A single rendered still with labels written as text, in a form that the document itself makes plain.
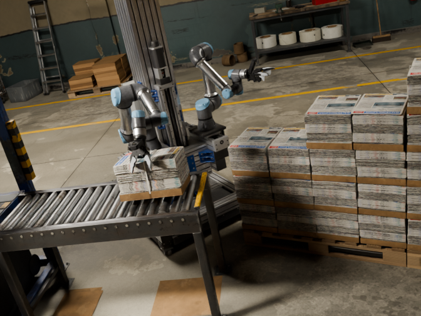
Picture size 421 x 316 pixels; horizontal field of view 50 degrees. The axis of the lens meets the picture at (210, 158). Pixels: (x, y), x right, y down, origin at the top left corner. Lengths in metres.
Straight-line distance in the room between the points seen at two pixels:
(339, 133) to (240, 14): 6.86
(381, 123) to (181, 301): 1.72
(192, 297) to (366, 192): 1.34
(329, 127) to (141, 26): 1.54
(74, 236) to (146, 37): 1.54
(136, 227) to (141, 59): 1.37
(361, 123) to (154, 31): 1.64
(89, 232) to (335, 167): 1.56
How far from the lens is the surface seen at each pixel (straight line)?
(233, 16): 9.56
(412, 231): 3.16
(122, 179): 2.71
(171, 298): 3.28
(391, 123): 2.82
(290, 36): 9.06
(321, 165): 3.03
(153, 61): 3.47
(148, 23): 3.50
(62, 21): 10.36
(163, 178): 2.64
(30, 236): 2.91
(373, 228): 3.18
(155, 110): 2.81
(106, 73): 9.12
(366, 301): 3.06
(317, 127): 2.92
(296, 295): 3.11
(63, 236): 2.82
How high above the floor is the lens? 2.06
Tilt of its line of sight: 24 degrees down
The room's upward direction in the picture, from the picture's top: 11 degrees counter-clockwise
